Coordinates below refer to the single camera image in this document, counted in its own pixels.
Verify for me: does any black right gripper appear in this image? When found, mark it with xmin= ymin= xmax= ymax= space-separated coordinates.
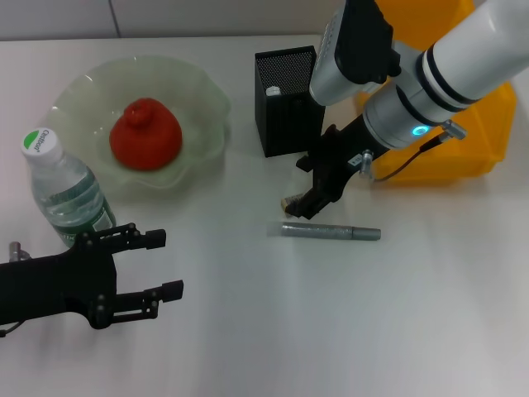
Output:
xmin=286 ymin=114 xmax=390 ymax=221

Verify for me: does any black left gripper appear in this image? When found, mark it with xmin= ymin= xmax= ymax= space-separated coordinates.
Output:
xmin=0 ymin=222 xmax=184 ymax=331

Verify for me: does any beige eraser with barcode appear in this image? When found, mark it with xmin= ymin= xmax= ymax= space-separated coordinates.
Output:
xmin=280 ymin=195 xmax=302 ymax=216

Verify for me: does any silver glitter pen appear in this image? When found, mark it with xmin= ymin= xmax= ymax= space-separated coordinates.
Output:
xmin=267 ymin=221 xmax=382 ymax=243

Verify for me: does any clear green-label water bottle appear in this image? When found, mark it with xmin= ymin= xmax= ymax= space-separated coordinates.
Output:
xmin=20 ymin=126 xmax=119 ymax=249

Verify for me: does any black mesh pen holder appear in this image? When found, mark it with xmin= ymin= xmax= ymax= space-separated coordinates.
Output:
xmin=254 ymin=45 xmax=327 ymax=159

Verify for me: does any green glass fruit plate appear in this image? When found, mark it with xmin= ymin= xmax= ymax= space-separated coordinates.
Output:
xmin=47 ymin=55 xmax=232 ymax=203

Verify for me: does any yellow plastic bin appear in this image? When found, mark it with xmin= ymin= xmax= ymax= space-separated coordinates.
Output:
xmin=355 ymin=0 xmax=517 ymax=187

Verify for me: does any right gripper cable with plug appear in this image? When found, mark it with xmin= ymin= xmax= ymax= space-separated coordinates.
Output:
xmin=358 ymin=118 xmax=469 ymax=184

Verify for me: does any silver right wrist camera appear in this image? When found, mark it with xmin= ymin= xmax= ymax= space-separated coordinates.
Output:
xmin=308 ymin=0 xmax=404 ymax=107

